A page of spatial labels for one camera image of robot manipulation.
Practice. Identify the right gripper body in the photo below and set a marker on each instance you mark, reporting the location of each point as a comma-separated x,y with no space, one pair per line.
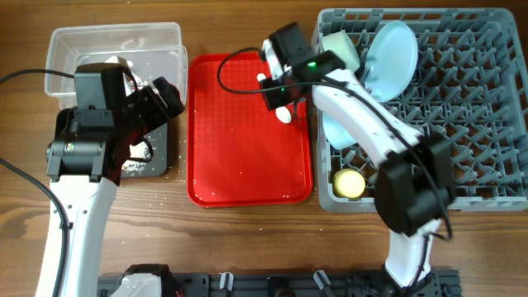
277,97

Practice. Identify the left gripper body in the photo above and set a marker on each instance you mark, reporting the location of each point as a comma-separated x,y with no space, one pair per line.
145,111

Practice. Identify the white plastic spoon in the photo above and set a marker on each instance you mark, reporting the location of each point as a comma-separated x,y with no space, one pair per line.
282,113

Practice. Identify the food scraps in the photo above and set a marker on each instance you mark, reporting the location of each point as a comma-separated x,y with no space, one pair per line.
140,154

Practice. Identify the small light blue bowl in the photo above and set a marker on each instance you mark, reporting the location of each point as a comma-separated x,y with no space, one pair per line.
335,134

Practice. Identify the pale green bowl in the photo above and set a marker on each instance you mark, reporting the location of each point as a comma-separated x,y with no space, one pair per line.
341,45

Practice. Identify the yellow plastic cup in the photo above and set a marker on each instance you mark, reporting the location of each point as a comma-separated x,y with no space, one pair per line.
348,183

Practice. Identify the light blue plate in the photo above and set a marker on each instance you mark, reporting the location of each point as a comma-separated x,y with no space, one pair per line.
391,61

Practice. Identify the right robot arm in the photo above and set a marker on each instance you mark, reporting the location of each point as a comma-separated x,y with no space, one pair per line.
414,186

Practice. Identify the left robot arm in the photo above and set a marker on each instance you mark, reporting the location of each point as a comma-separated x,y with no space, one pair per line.
80,208

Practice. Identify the black waste tray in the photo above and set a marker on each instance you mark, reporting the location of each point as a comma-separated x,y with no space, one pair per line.
156,144

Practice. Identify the clear plastic waste bin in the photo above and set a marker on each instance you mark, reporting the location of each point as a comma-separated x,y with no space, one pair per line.
151,50

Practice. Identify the grey dishwasher rack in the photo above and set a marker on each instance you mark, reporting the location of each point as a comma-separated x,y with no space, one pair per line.
470,86

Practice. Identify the red serving tray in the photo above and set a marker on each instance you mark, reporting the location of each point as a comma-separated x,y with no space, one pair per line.
238,152

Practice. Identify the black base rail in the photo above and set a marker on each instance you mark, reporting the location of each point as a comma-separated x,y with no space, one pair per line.
354,283

